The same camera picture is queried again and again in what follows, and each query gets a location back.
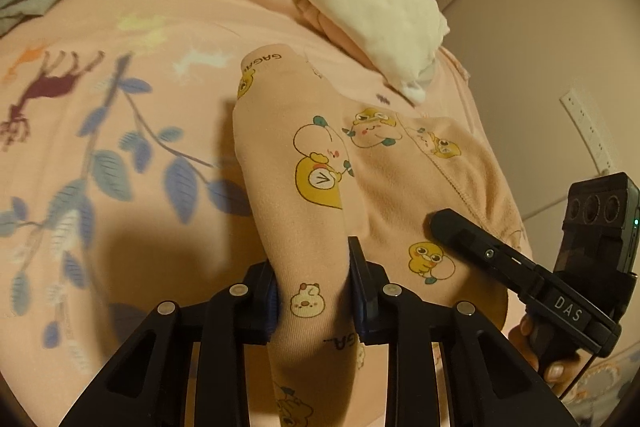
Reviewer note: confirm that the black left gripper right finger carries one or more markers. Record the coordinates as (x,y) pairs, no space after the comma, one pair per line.
(445,365)

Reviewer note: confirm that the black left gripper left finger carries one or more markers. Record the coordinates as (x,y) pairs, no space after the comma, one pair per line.
(145,382)

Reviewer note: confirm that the pink duck print pajama garment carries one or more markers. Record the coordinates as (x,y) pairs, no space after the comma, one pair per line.
(320,168)

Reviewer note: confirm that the person's right hand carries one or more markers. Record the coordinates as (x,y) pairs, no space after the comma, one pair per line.
(558,375)

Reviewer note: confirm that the pink animal print bedsheet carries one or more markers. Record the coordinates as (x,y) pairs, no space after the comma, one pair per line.
(120,186)

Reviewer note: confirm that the white folded fleece garment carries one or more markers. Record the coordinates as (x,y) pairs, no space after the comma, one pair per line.
(410,32)

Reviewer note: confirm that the pink folded garment under white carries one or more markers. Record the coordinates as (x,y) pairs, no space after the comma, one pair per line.
(354,38)

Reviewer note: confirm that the white wall power strip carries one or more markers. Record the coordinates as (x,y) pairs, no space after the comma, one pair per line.
(591,129)

